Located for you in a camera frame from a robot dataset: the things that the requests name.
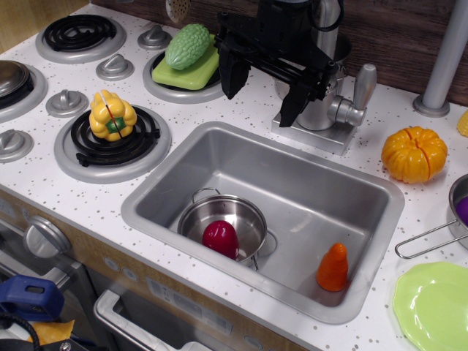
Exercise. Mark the front right black coil burner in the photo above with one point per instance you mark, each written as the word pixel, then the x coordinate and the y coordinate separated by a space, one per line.
pixel 85 157

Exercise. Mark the rear left black coil burner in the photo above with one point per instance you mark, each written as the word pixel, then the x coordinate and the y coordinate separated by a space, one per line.
pixel 79 39

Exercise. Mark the light green cutting board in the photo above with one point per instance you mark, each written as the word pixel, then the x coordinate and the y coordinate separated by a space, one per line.
pixel 204 72

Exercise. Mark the yellow toy corn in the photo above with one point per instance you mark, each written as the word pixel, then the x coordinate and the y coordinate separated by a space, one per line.
pixel 462 125

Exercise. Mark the grey stove knob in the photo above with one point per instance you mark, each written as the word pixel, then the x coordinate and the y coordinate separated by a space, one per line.
pixel 66 104
pixel 154 39
pixel 15 145
pixel 115 68

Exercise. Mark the grey stove knob front left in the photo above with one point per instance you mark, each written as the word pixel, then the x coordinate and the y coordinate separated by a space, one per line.
pixel 15 145

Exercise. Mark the yellow cloth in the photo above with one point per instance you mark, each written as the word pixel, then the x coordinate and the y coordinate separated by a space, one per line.
pixel 50 332

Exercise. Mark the small steel pot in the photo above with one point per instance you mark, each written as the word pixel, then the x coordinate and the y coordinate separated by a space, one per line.
pixel 209 204

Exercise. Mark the orange toy carrot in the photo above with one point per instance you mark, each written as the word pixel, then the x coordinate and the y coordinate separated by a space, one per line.
pixel 333 269

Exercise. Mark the black coil burner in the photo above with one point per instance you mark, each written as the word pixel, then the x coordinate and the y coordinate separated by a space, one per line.
pixel 79 39
pixel 85 157

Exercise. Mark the yellow toy bell pepper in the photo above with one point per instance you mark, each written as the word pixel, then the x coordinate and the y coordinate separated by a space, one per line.
pixel 111 118

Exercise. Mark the grey oven dial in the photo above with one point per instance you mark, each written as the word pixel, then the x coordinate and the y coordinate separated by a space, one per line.
pixel 44 240

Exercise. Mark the steel pot lid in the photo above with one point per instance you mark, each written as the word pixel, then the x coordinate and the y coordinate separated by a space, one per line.
pixel 15 79

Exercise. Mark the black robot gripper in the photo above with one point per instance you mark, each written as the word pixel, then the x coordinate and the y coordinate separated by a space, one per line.
pixel 277 41

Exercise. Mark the grey stove knob rear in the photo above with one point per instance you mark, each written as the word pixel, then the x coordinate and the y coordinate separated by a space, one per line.
pixel 154 39

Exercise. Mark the silver toy faucet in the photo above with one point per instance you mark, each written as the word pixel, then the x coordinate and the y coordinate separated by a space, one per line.
pixel 330 124

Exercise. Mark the light green plate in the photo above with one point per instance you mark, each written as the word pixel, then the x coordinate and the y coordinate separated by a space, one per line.
pixel 430 304

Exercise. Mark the orange toy pumpkin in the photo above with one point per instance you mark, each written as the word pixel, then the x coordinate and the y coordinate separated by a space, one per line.
pixel 414 155

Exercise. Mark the silver oven door handle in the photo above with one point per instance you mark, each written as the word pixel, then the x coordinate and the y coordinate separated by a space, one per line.
pixel 144 325

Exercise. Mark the green toy bitter gourd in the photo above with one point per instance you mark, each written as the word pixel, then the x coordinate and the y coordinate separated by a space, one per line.
pixel 187 47

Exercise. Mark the blue clamp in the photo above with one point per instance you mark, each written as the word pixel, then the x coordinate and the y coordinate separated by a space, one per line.
pixel 31 298

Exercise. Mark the steel saucepan with wire handle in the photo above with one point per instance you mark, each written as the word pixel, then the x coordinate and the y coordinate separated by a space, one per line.
pixel 457 228

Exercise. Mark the grey vertical pole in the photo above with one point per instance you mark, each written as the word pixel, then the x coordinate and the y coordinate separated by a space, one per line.
pixel 433 102

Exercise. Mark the grey stove knob left middle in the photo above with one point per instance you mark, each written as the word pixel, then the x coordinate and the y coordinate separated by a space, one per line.
pixel 66 104

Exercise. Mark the red toy pepper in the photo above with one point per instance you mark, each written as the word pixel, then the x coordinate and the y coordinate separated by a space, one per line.
pixel 221 237

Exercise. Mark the slotted spoon utensil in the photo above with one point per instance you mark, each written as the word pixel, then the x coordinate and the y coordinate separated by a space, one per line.
pixel 178 10

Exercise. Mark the purple toy eggplant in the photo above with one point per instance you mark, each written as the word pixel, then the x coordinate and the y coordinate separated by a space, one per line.
pixel 462 210

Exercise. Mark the grey sink basin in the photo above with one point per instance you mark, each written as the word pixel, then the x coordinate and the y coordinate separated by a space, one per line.
pixel 309 204

